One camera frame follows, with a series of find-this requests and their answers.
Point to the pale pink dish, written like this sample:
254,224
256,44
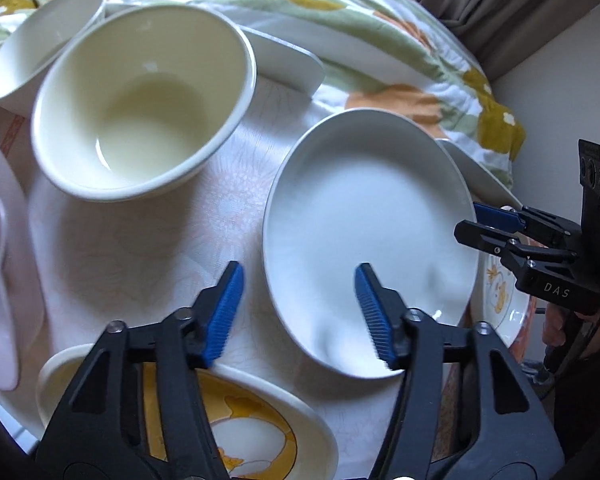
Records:
22,306

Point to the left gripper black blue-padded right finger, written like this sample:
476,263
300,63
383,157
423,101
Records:
502,431

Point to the duck pattern plate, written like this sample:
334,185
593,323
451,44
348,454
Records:
262,431
496,301

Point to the pale pink floral tablecloth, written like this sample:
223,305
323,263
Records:
138,261

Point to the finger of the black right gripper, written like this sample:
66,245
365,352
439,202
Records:
500,240

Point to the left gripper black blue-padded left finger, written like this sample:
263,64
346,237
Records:
98,430

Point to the duck pattern plate front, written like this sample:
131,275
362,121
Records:
262,431

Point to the floral green orange duvet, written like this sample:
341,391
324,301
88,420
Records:
391,54

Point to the large cream ceramic bowl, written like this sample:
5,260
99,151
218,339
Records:
138,104

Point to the white tray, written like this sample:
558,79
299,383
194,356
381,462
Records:
301,70

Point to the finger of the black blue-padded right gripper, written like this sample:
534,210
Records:
532,222

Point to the white ceramic bowl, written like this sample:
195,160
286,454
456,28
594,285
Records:
29,52

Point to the person's right hand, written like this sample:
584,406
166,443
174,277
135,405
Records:
553,334

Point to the white shallow plate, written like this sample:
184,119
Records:
364,186

